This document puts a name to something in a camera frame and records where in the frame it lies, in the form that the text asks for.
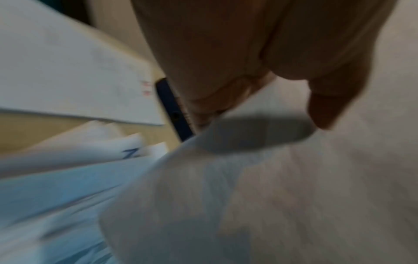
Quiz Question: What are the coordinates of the person's left hand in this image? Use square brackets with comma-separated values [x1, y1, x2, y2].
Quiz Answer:
[130, 0, 399, 130]

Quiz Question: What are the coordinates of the thin white letter sheet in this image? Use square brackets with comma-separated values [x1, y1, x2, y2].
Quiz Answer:
[98, 77, 418, 264]

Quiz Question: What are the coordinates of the H.R. paper stack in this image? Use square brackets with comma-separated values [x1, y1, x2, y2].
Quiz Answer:
[0, 0, 167, 127]

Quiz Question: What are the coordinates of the unsorted pile of papers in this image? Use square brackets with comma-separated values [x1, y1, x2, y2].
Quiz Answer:
[0, 121, 171, 264]

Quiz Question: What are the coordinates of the round wooden table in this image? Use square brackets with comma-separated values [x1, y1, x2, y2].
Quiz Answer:
[0, 0, 183, 158]

